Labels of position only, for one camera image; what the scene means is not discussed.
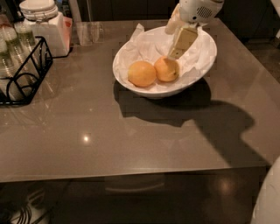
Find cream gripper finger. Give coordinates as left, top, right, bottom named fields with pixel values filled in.
left=168, top=27, right=198, bottom=60
left=164, top=3, right=186, bottom=35

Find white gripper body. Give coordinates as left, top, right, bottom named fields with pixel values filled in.
left=178, top=0, right=224, bottom=24

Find orange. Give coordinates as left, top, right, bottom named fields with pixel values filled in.
left=128, top=61, right=157, bottom=88
left=154, top=56, right=179, bottom=82

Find white ceramic bowl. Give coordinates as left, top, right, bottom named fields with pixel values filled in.
left=112, top=24, right=218, bottom=99

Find white paper napkin liner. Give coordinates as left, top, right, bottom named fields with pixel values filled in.
left=114, top=23, right=210, bottom=89

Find clear glass tumbler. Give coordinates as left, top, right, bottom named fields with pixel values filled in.
left=76, top=22, right=104, bottom=46

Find orange box behind jar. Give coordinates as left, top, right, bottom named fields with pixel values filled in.
left=63, top=17, right=73, bottom=48

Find white lidded ceramic jar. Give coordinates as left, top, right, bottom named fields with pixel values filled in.
left=19, top=0, right=70, bottom=58

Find stacked clear cups back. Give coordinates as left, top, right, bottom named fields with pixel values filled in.
left=14, top=22, right=41, bottom=68

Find stacked clear cups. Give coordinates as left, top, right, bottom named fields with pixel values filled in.
left=0, top=38, right=18, bottom=101
left=1, top=26, right=39, bottom=84
left=14, top=22, right=41, bottom=68

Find stacked clear cups middle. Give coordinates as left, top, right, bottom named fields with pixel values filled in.
left=1, top=26, right=39, bottom=84

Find stacked clear cups front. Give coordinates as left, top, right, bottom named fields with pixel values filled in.
left=0, top=38, right=18, bottom=101

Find black wire rack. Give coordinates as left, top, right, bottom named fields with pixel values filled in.
left=0, top=36, right=54, bottom=106

